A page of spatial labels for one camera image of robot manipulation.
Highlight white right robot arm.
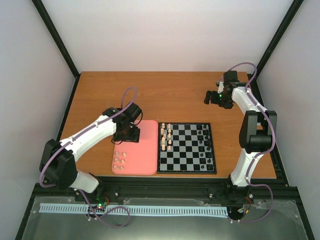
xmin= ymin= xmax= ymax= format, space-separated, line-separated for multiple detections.
xmin=204 ymin=80 xmax=277 ymax=204

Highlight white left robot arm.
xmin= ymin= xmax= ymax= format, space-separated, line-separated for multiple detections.
xmin=39 ymin=105 xmax=143 ymax=202

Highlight pink plastic tray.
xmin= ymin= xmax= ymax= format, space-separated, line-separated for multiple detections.
xmin=111 ymin=120 xmax=159 ymax=176

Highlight black and grey chessboard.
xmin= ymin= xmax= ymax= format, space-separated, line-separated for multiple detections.
xmin=157 ymin=122 xmax=217 ymax=175

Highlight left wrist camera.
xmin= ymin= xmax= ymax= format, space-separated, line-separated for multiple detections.
xmin=124 ymin=103 xmax=143 ymax=126

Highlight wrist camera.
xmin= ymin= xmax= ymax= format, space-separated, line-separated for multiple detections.
xmin=124 ymin=103 xmax=143 ymax=126
xmin=216 ymin=70 xmax=239 ymax=93

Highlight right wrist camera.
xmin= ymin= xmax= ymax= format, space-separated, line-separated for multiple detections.
xmin=216 ymin=70 xmax=239 ymax=93

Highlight black aluminium frame rail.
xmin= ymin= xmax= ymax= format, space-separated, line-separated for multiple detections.
xmin=32 ymin=176 xmax=300 ymax=208

